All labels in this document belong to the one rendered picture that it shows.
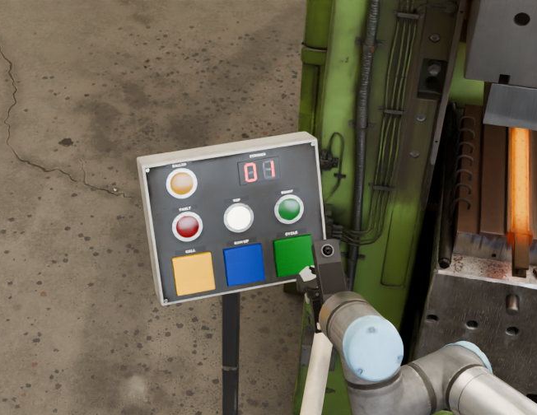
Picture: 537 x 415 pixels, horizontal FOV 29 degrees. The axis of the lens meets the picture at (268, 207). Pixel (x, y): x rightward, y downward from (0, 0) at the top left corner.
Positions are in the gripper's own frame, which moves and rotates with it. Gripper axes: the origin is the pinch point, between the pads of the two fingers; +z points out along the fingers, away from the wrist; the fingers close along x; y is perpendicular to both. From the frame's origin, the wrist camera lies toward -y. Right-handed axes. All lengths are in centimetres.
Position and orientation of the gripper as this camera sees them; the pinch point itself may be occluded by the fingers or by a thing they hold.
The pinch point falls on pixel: (309, 268)
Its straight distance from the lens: 191.8
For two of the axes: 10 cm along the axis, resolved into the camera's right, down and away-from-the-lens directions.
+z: -2.4, -2.5, 9.4
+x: 9.6, -1.6, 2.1
